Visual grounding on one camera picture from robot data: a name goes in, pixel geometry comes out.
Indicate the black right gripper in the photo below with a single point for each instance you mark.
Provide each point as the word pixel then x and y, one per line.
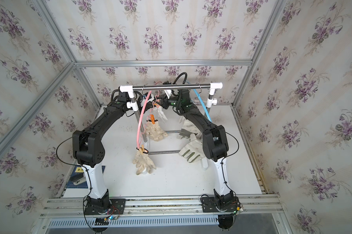
pixel 165 101

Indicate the orange clothes peg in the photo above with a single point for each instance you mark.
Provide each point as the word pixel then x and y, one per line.
pixel 152 118

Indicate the pink wavy hanger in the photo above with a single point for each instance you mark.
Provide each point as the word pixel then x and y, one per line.
pixel 140 129

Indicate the blue wavy hanger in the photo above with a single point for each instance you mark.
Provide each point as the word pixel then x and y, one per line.
pixel 201 105

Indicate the white glove with grey strap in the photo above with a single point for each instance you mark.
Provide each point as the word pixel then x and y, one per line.
pixel 193 151

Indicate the beige knit glove red cuff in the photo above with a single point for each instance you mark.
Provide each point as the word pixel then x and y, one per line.
pixel 143 162

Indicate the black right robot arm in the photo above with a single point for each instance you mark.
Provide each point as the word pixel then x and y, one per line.
pixel 214 138

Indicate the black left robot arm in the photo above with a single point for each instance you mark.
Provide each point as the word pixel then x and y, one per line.
pixel 88 149

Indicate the small circuit board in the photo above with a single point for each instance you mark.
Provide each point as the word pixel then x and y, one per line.
pixel 105 221

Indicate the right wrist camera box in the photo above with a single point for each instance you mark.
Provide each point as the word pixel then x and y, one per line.
pixel 168 92

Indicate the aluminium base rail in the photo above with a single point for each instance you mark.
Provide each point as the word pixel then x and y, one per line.
pixel 159 206

